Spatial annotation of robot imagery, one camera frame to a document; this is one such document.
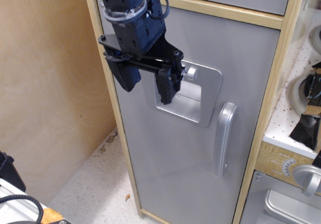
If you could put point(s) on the silver fridge door handle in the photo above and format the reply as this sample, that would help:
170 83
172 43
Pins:
224 126

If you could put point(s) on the black box device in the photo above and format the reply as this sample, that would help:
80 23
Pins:
9 172

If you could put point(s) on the silver fridge door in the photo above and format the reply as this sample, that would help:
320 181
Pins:
172 158

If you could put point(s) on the silver oven knob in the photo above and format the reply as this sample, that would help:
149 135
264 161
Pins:
308 178

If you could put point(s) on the silver ice dispenser panel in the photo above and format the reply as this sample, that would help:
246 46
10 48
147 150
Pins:
196 99

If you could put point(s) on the black torn stove burner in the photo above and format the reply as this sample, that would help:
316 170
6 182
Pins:
309 123

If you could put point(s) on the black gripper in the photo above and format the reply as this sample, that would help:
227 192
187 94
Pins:
139 42

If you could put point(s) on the white speckled kitchen counter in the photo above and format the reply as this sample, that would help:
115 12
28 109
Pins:
303 53

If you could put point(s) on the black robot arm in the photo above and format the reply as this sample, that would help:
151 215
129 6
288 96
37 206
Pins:
122 5

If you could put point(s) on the wooden toy kitchen frame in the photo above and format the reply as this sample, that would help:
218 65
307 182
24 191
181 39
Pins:
284 24

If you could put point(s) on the aluminium rail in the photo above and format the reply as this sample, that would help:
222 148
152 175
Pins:
16 210

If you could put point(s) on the silver oven door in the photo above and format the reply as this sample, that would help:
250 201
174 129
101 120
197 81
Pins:
254 207

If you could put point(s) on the silver oven door handle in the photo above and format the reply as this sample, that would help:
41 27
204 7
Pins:
289 209

